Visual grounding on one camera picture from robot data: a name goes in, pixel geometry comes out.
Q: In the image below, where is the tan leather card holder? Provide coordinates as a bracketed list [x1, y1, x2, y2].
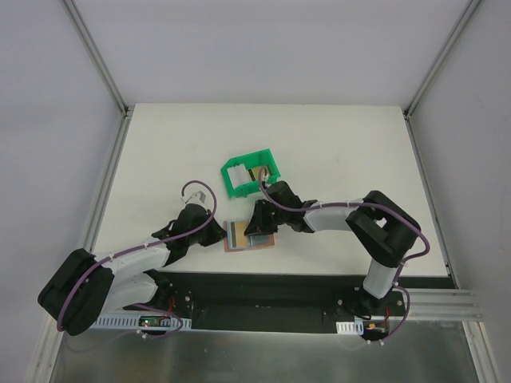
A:
[224, 221, 275, 253]

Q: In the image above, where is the gold credit card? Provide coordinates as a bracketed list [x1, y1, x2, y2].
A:
[227, 220, 250, 251]

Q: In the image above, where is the green plastic bin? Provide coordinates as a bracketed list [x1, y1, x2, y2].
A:
[220, 148, 280, 199]

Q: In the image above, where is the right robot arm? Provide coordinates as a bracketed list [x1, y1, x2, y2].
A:
[244, 181, 424, 315]

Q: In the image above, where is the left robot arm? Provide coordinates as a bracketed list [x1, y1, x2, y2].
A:
[38, 203, 227, 336]

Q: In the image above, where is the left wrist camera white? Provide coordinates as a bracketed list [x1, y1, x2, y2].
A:
[181, 191, 207, 205]

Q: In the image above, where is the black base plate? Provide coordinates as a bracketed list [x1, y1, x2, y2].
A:
[144, 271, 407, 334]

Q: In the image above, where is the left white cable duct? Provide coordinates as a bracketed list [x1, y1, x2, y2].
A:
[90, 313, 192, 331]

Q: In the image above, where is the white cable duct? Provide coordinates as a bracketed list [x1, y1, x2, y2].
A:
[336, 319, 364, 336]
[90, 313, 192, 331]

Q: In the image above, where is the right white cable duct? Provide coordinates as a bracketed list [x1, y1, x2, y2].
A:
[336, 319, 364, 336]

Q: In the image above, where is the aluminium front rail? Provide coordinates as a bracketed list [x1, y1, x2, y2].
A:
[50, 289, 482, 324]

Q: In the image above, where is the right aluminium frame post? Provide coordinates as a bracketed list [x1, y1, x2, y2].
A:
[402, 0, 482, 119]

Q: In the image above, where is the aluminium frame post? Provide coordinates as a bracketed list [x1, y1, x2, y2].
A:
[402, 0, 482, 119]
[61, 0, 130, 116]

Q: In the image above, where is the left aluminium frame post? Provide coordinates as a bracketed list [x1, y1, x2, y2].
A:
[61, 0, 130, 116]

